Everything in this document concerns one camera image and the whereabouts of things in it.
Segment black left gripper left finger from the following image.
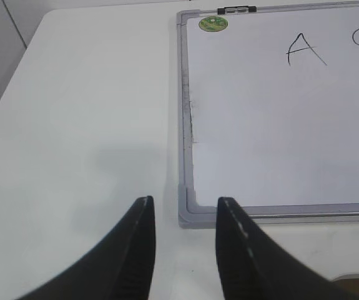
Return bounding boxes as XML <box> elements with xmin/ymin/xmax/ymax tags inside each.
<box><xmin>22</xmin><ymin>196</ymin><xmax>156</xmax><ymax>299</ymax></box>

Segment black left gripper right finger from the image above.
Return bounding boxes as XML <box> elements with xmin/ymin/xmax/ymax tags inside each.
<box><xmin>215</xmin><ymin>197</ymin><xmax>359</xmax><ymax>299</ymax></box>

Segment round green sticker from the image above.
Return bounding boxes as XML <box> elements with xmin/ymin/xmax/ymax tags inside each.
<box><xmin>199</xmin><ymin>16</ymin><xmax>228</xmax><ymax>33</ymax></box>

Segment white whiteboard with grey frame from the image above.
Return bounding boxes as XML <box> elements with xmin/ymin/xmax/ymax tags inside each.
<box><xmin>177</xmin><ymin>1</ymin><xmax>359</xmax><ymax>229</ymax></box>

